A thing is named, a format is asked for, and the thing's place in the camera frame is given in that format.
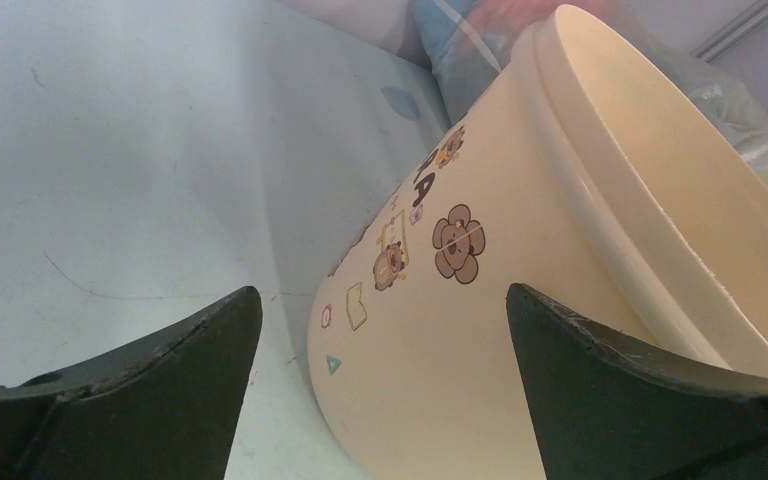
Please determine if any cream plastic trash bin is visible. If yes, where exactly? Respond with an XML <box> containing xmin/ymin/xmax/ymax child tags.
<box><xmin>307</xmin><ymin>5</ymin><xmax>768</xmax><ymax>479</ymax></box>

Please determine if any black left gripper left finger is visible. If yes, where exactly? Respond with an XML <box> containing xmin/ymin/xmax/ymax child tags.
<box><xmin>0</xmin><ymin>287</ymin><xmax>263</xmax><ymax>479</ymax></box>

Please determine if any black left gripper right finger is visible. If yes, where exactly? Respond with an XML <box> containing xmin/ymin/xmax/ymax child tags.
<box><xmin>506</xmin><ymin>284</ymin><xmax>768</xmax><ymax>479</ymax></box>

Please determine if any aluminium corner frame rail right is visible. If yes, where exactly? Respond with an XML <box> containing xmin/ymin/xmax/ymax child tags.
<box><xmin>691</xmin><ymin>0</ymin><xmax>768</xmax><ymax>63</ymax></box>

